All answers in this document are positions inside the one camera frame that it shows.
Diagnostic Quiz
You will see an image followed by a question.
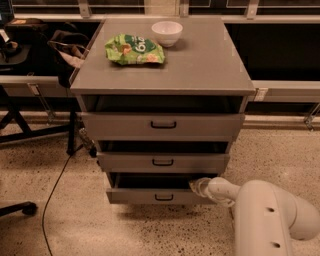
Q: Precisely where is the black table frame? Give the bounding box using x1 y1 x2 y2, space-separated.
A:
0 86 77 156

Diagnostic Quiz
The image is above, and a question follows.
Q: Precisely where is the white bowl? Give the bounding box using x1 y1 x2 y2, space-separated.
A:
151 21 183 47

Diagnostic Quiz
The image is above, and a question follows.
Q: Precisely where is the black floor cable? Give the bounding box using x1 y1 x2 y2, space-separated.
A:
41 143 84 256

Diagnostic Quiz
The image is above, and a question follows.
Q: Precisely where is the grey bottom drawer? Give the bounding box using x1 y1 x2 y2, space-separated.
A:
106 173 212 205

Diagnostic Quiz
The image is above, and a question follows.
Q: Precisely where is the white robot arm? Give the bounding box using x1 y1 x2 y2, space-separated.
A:
189 177 320 256

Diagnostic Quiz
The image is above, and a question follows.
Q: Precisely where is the green snack bag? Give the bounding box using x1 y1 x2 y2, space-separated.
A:
105 34 165 65

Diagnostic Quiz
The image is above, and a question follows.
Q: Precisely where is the grey drawer cabinet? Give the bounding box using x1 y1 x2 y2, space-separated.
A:
69 16 256 201

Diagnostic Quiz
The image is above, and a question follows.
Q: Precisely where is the grey middle drawer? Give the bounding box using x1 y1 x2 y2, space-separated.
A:
97 152 230 174

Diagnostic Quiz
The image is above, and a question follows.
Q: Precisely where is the grey top drawer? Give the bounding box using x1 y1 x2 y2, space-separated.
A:
82 112 244 141

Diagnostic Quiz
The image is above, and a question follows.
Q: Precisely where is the black chair base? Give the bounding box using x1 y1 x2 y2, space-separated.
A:
0 201 37 216

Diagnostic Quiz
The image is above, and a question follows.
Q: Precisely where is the grey drawer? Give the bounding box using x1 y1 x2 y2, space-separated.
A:
82 112 244 141
106 173 212 205
97 152 230 174

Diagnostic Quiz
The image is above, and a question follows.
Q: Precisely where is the dark bag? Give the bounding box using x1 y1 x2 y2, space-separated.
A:
48 30 89 88

